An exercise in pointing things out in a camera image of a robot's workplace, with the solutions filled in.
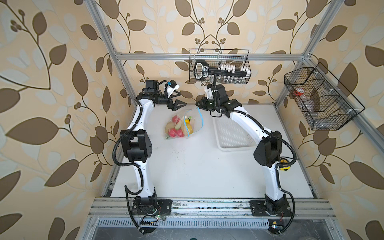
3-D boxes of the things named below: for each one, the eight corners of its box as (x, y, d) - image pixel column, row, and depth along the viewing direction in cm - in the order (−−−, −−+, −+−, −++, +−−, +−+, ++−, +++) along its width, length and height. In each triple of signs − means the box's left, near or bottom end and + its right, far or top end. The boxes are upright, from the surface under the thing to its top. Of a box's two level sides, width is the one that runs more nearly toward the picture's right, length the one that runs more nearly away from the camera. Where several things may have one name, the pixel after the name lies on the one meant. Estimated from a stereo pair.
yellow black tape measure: (280, 170, 88) (282, 168, 86) (277, 161, 92) (279, 159, 90) (288, 170, 88) (291, 168, 86) (285, 161, 92) (287, 159, 90)
